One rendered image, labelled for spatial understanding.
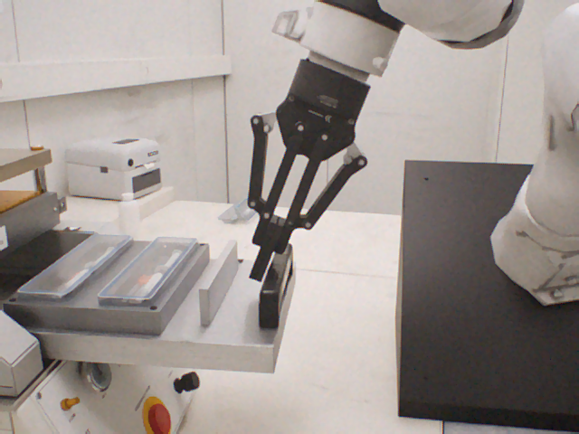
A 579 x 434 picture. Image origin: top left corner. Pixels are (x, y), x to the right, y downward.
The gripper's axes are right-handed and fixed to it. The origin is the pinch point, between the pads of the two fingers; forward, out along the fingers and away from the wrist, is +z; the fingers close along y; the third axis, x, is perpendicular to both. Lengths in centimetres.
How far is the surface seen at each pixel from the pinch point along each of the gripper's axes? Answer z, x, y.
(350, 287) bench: 22, 53, 20
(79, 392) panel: 19.6, -8.7, -13.1
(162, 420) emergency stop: 26.6, -0.2, -4.4
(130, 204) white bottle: 30, 70, -34
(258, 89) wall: 14, 255, -33
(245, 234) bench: 32, 86, -6
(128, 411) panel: 24.3, -3.4, -8.2
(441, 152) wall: 8, 239, 71
